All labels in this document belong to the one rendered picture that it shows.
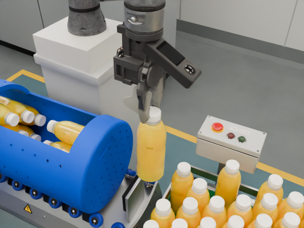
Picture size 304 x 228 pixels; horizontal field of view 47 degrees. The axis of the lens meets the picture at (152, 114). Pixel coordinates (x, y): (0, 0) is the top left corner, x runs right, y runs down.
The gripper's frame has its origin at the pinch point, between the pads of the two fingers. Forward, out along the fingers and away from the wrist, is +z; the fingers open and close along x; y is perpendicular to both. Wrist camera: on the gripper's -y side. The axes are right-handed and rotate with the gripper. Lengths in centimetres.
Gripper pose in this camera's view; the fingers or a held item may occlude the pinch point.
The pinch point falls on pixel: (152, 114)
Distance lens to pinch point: 76.6
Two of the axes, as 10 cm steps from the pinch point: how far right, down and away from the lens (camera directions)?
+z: -0.2, 7.8, 6.2
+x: -4.9, 5.3, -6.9
